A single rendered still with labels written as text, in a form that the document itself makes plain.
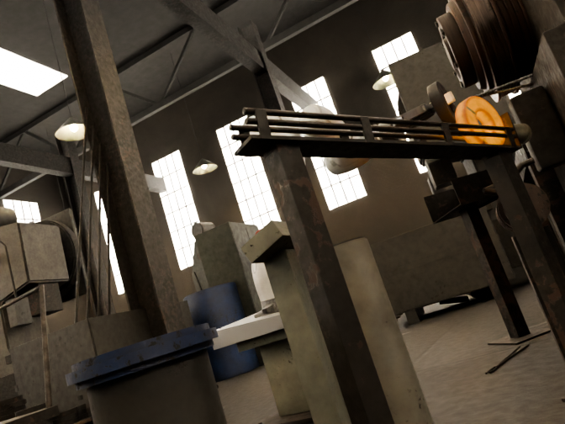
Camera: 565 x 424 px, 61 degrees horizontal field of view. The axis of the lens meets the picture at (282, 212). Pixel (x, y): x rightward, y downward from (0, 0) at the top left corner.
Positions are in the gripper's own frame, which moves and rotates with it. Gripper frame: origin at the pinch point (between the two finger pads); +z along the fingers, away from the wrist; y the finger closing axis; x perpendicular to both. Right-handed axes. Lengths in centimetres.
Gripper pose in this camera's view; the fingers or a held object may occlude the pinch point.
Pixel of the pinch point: (441, 102)
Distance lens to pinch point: 153.8
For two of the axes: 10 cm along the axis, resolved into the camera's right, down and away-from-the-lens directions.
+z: 7.6, -4.1, -4.9
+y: -5.4, 0.0, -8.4
